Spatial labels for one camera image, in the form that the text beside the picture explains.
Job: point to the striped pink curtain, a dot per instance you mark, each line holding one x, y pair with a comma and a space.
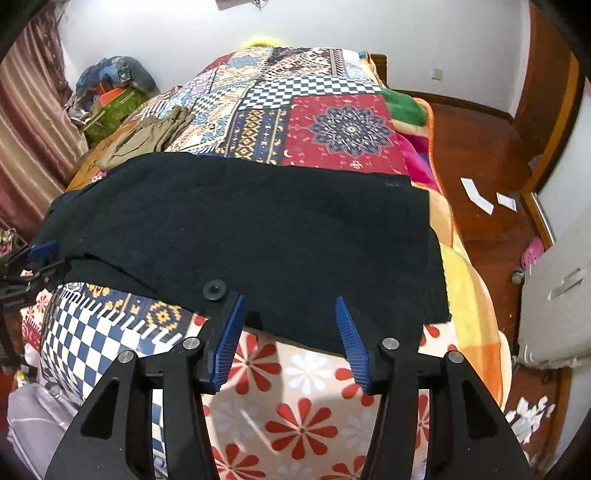
27, 124

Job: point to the pink slipper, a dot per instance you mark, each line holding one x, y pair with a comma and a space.
532, 251

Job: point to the large white paper sheet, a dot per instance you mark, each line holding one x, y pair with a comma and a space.
478, 196

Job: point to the orange box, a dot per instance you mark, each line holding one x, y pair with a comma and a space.
111, 96

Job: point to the yellow fluffy cloth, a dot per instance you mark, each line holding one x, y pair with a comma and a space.
261, 42

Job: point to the wooden headboard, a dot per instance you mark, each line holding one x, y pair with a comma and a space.
379, 69

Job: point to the black pants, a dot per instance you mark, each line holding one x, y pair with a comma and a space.
258, 230

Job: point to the patchwork printed bed cover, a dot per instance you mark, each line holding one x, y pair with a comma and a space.
341, 124

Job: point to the gold framed mirror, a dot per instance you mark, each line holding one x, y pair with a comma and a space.
565, 184

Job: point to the grey suitcase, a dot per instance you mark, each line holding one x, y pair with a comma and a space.
554, 304

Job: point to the multicolour fleece blanket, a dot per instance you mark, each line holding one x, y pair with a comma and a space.
475, 295

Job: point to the green bag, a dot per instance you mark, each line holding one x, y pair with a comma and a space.
120, 113

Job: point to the pink patterned cloth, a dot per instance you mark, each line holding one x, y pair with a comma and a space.
7, 240

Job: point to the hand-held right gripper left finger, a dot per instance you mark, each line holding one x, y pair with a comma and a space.
228, 332

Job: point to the small white paper sheet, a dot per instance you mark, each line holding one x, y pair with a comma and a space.
507, 202

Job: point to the pale lilac cloth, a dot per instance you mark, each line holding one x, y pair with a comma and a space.
37, 420

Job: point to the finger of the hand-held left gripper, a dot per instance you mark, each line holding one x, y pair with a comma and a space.
44, 250
46, 271

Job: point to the torn white paper scraps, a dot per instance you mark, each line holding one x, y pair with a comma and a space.
526, 417

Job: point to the orange flower-cutout mat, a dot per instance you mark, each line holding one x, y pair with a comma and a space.
87, 164

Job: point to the blue patterned cloth bundle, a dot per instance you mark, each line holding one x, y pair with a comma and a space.
115, 71

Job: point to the khaki folded pants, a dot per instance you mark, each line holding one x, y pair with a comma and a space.
143, 136

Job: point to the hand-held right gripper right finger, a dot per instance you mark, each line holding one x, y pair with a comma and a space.
353, 337

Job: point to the wooden wardrobe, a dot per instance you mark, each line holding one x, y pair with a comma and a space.
547, 83

